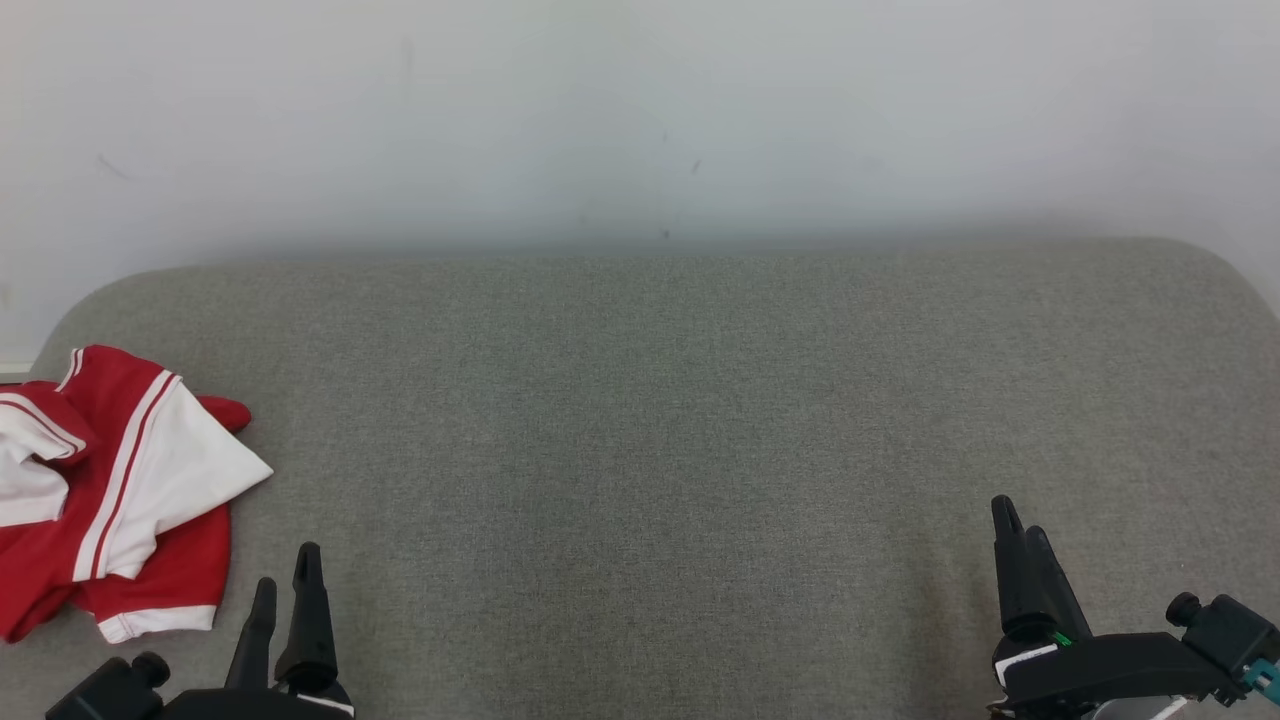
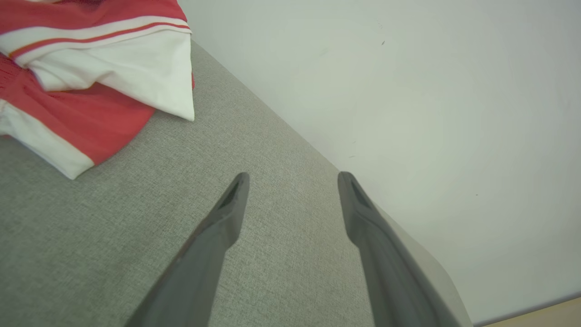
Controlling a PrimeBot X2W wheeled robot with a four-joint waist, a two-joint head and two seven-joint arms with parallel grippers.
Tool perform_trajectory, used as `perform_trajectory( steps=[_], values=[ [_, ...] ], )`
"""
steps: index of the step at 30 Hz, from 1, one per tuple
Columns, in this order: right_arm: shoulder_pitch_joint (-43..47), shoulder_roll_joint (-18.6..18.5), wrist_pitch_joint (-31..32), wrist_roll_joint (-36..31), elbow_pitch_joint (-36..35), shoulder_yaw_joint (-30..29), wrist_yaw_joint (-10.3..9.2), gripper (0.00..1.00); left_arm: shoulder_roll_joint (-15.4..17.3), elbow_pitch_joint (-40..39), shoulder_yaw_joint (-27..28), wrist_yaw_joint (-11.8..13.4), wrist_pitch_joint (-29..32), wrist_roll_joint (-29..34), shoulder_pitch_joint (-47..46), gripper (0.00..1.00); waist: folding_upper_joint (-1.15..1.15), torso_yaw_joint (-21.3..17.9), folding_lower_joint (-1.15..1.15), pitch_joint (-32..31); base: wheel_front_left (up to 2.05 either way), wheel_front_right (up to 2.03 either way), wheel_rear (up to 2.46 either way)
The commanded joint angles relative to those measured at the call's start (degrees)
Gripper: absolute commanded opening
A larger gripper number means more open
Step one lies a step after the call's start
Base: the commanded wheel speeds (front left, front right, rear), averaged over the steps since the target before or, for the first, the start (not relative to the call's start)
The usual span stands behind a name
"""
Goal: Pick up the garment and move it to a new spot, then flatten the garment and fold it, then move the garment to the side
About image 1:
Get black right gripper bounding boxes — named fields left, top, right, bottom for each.
left=990, top=495, right=1231, bottom=715

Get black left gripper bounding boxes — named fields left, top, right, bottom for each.
left=165, top=543, right=356, bottom=720

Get red shorts with white panels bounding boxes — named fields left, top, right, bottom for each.
left=0, top=370, right=274, bottom=644

